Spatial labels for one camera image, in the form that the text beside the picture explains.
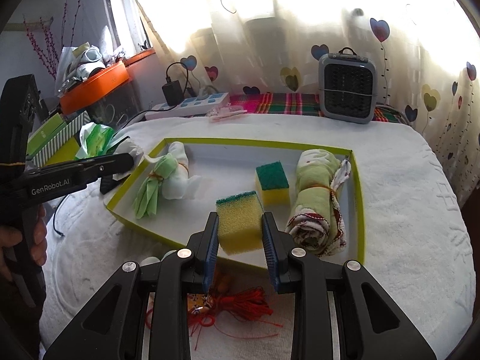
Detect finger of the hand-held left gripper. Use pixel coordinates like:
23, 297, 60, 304
75, 153, 135, 182

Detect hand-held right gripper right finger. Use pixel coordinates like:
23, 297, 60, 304
261, 211, 437, 360

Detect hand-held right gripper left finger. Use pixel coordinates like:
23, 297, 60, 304
42, 211, 220, 360

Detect yellow sponge with green scourer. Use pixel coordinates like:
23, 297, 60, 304
255, 161, 290, 207
215, 190, 265, 256

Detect green cloth bundle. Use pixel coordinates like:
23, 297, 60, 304
133, 156, 177, 220

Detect red tassel mask ornament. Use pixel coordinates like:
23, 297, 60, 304
146, 285, 280, 349

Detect white green printed sock bundle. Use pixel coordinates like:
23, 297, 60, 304
144, 249, 179, 267

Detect green patterned towel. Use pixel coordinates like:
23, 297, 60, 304
284, 148, 353, 257

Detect yellow-green shallow box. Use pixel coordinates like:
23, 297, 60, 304
103, 137, 366, 272

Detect person's left hand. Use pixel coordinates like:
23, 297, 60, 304
0, 206, 48, 283

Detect green white plastic bag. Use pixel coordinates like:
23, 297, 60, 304
74, 122, 145, 181

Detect green striped gift box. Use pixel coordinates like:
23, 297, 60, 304
27, 112, 91, 167

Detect dark glass panel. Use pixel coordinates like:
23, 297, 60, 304
88, 80, 167, 130

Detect orange tray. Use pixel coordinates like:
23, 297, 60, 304
60, 61, 130, 115

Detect black power adapter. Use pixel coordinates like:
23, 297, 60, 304
162, 80, 184, 106

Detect pile of clutter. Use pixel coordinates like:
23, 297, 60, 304
55, 43, 126, 92

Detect white power strip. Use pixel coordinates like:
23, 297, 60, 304
144, 92, 230, 121

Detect orange window ledge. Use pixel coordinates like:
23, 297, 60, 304
125, 48, 155, 67

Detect pink comb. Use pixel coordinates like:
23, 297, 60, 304
207, 106, 248, 122

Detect pink blossom branches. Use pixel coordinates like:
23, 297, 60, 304
22, 0, 83, 83

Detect plaid cloth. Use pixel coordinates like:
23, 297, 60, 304
229, 92, 409, 124

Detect window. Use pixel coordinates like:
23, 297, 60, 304
103, 0, 152, 55

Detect grey portable heater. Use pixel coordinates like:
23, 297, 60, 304
318, 47, 377, 124

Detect heart print curtain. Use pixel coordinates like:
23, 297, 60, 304
120, 0, 480, 196

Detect black charging cable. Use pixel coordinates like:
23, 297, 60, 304
52, 62, 196, 237

